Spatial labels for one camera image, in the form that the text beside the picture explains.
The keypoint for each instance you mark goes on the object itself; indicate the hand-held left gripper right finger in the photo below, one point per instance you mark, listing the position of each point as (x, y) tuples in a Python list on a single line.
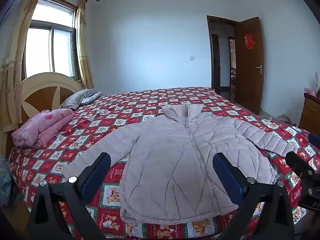
[(228, 177)]

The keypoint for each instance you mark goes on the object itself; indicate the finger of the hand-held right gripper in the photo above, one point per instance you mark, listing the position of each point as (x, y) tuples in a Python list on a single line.
[(298, 165), (315, 141)]

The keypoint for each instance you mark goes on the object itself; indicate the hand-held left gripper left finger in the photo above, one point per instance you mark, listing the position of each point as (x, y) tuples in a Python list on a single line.
[(96, 177)]

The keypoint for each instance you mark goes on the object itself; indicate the pale pink puffer jacket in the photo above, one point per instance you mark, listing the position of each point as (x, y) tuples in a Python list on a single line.
[(170, 160)]

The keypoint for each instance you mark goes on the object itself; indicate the wooden cabinet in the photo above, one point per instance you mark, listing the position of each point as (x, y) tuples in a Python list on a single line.
[(310, 115)]

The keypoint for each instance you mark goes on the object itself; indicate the dark bag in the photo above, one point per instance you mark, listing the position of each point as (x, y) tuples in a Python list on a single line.
[(283, 119)]

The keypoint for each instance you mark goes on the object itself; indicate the pink box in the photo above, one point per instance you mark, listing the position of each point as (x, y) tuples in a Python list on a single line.
[(309, 91)]

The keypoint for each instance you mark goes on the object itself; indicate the red patchwork bedspread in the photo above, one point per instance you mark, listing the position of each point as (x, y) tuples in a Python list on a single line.
[(120, 115)]

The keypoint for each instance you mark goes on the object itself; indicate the pink folded quilt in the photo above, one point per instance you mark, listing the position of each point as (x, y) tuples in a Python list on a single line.
[(42, 127)]

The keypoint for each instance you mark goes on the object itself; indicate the grey patterned pillow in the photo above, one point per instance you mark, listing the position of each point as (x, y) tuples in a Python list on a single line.
[(91, 97)]

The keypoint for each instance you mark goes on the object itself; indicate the striped pillow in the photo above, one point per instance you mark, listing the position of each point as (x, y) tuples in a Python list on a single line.
[(76, 98)]

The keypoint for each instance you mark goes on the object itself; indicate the brown wooden door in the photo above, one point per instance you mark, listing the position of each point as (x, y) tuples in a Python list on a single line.
[(250, 80)]

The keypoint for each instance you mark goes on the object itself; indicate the blue hanging garment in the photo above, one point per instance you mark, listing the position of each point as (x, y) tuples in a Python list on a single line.
[(4, 180)]

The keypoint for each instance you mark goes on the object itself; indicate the wooden bed headboard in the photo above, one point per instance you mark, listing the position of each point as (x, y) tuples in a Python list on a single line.
[(40, 97)]

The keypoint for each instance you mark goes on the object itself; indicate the brown sofa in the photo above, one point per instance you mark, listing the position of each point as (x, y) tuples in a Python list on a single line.
[(233, 73)]

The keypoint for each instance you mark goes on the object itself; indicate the red paper door decoration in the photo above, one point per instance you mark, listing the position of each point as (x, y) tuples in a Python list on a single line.
[(249, 41)]

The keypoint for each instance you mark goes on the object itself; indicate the wide yellow curtain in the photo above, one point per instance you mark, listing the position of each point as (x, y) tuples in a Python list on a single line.
[(15, 67)]

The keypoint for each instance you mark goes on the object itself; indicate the window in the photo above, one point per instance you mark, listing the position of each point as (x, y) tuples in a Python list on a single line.
[(50, 42)]

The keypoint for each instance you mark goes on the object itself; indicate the dark wooden door frame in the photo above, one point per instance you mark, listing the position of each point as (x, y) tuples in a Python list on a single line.
[(209, 55)]

